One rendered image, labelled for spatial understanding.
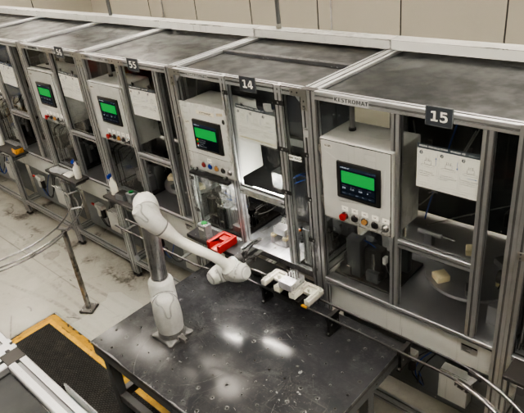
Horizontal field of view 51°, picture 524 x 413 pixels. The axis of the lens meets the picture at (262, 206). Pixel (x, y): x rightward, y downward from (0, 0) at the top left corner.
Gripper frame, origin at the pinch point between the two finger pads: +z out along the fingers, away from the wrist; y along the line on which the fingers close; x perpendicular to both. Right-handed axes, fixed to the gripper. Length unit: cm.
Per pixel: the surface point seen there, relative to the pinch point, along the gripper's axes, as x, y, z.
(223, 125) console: 23, 73, 6
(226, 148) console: 24, 58, 6
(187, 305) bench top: 28, -32, -41
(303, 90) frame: -39, 102, 7
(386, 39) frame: -38, 109, 85
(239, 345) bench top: -24, -32, -47
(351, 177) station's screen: -68, 63, 4
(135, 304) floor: 140, -100, -18
